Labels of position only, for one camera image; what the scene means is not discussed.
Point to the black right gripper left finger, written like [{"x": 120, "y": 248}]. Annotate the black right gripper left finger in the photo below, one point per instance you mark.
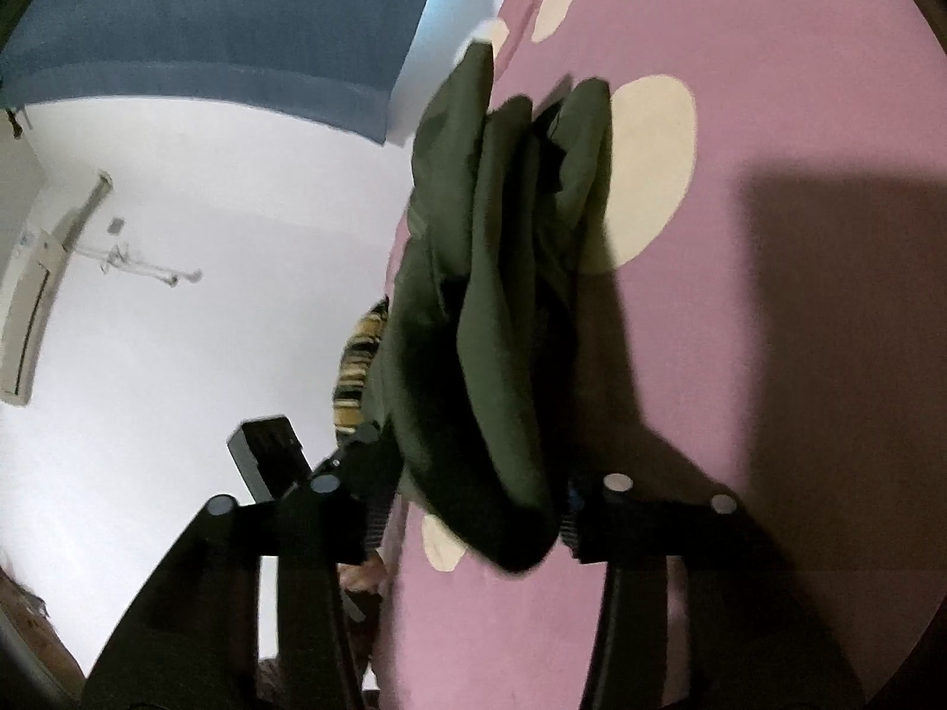
[{"x": 190, "y": 639}]

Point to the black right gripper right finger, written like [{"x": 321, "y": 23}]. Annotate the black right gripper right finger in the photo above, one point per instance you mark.
[{"x": 755, "y": 638}]

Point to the dark green t-shirt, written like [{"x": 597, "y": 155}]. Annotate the dark green t-shirt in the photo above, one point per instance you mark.
[{"x": 476, "y": 373}]

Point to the person's left hand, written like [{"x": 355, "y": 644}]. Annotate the person's left hand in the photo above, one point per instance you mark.
[{"x": 367, "y": 577}]

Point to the striped yellow black pillow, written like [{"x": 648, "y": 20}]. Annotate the striped yellow black pillow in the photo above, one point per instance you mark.
[{"x": 352, "y": 375}]

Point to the white air conditioner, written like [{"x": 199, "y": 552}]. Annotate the white air conditioner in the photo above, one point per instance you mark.
[{"x": 35, "y": 267}]

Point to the pink bedsheet with cream dots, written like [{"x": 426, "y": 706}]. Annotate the pink bedsheet with cream dots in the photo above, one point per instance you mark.
[{"x": 770, "y": 309}]

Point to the blue curtain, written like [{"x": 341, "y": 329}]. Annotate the blue curtain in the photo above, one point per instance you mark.
[{"x": 332, "y": 61}]

